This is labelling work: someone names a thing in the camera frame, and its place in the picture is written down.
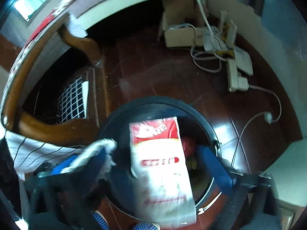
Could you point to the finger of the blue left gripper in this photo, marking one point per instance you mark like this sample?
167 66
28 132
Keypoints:
63 164

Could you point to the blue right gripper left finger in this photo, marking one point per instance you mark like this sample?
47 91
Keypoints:
91 170

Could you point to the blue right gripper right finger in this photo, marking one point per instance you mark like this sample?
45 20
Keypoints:
222 177

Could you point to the yellow cloth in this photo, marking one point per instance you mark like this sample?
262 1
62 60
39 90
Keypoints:
191 163

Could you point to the red plastic bag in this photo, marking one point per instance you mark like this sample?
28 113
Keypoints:
189 146

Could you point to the white green carton box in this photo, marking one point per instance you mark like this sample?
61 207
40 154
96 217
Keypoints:
162 188

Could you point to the black plastic trash bucket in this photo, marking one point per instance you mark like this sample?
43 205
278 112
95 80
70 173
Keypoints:
118 185

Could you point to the white grid tablecloth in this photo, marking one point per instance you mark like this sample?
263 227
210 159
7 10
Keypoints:
28 154

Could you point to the white power strip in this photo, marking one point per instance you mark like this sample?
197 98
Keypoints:
235 81

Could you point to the white router device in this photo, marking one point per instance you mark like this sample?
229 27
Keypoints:
221 41

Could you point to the bed with floral mattress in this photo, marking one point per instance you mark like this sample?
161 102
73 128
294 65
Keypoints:
86 12

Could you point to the cardboard box on floor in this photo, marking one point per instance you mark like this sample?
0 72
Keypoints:
182 23

